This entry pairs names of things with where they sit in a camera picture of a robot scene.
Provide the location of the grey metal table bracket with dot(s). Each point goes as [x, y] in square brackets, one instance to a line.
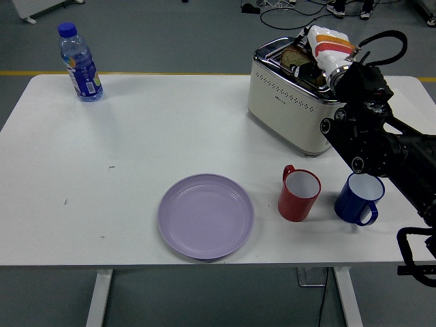
[310, 277]

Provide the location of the white floor heater panel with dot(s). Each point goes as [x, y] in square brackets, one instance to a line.
[37, 7]

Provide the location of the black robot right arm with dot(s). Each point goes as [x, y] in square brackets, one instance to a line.
[374, 143]

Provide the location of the blue mug white inside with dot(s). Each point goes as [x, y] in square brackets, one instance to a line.
[351, 207]

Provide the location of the person's shoe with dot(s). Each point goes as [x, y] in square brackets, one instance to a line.
[335, 12]
[365, 14]

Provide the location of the black table control panel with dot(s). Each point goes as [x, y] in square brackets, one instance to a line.
[405, 270]

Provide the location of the red mug white inside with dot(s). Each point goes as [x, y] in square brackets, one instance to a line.
[293, 207]

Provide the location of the purple round plate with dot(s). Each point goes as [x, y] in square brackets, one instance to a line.
[206, 218]

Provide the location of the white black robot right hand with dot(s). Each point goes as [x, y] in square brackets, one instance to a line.
[330, 47]

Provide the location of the cream and chrome toaster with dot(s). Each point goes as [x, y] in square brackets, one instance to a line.
[286, 112]

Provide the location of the black floor power box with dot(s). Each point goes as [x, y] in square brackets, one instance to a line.
[250, 8]

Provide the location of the white equipment base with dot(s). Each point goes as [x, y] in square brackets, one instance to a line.
[432, 21]

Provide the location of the clear water bottle blue cap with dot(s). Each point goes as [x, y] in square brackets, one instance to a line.
[81, 68]

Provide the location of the brown bread slice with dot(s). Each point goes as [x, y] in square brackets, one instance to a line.
[293, 58]

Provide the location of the white table leg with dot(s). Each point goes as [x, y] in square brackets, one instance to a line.
[349, 299]
[98, 299]

